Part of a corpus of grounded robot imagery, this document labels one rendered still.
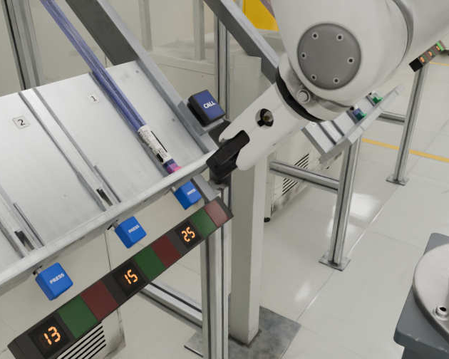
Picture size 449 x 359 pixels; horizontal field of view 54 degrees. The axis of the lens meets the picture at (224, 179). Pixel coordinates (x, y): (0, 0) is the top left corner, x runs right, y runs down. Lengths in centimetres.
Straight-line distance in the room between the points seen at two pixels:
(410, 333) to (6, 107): 51
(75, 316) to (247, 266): 67
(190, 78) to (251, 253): 84
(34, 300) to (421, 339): 74
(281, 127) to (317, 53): 13
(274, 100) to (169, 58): 135
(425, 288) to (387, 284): 111
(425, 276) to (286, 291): 102
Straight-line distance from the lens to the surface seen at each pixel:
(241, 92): 92
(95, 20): 78
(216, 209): 65
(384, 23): 32
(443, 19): 38
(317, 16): 32
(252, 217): 103
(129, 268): 55
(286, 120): 43
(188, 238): 61
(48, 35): 282
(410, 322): 47
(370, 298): 153
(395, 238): 183
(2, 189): 54
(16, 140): 57
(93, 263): 103
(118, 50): 75
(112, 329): 119
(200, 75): 167
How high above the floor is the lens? 102
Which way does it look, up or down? 29 degrees down
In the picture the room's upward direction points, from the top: straight up
